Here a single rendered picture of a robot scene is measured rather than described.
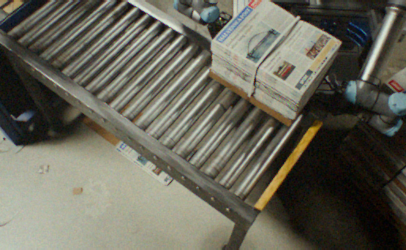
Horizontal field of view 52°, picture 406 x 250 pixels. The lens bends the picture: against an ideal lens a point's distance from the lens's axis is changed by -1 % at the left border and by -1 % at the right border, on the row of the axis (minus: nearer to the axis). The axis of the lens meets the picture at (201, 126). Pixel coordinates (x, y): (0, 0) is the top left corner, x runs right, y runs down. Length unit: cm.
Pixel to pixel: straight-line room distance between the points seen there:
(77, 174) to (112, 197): 25
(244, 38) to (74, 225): 136
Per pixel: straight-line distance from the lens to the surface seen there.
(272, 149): 156
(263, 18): 159
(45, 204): 242
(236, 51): 148
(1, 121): 239
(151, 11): 192
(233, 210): 146
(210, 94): 165
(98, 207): 234
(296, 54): 151
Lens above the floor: 218
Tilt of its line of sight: 62 degrees down
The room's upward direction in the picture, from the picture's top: 3 degrees clockwise
